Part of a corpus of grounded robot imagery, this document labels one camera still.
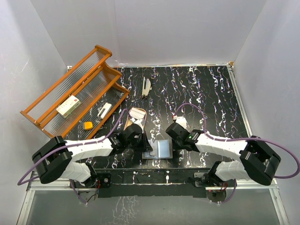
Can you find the orange yellow small object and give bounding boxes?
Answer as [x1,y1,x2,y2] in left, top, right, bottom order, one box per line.
[83,121,93,130]

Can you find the black right arm base motor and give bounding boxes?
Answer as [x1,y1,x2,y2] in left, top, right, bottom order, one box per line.
[187,172,228,194]

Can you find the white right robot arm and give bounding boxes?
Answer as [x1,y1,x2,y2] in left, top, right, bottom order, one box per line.
[166,122,281,186]

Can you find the stack of white cards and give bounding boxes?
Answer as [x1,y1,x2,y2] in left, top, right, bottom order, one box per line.
[129,107,146,119]

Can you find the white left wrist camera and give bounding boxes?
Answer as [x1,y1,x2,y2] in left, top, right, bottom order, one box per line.
[131,118,146,129]

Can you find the white box on rack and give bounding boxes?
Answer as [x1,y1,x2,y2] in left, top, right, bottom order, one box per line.
[56,95,81,118]

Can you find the white stapler near rack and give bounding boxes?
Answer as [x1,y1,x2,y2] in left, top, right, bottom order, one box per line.
[97,102,112,120]

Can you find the white printed card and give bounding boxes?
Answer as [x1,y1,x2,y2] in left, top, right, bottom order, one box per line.
[143,150,158,158]

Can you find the orange wooden rack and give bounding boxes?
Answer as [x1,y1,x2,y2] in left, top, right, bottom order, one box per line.
[20,45,129,140]

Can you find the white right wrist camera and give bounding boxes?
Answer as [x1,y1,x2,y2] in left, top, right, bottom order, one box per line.
[172,115,188,129]

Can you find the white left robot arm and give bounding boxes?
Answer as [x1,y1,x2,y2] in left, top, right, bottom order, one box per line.
[32,124,153,187]

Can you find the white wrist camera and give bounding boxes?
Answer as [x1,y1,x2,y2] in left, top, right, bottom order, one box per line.
[131,118,146,129]
[172,115,188,129]

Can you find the beige oval plastic tray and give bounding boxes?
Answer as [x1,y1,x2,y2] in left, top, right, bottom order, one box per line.
[124,107,147,131]

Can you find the white stapler on table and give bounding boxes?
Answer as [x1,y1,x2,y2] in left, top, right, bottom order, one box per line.
[142,77,151,98]

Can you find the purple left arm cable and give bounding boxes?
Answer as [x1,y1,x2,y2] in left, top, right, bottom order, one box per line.
[17,109,131,203]

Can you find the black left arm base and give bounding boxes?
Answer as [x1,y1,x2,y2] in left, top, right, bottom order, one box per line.
[70,172,112,206]

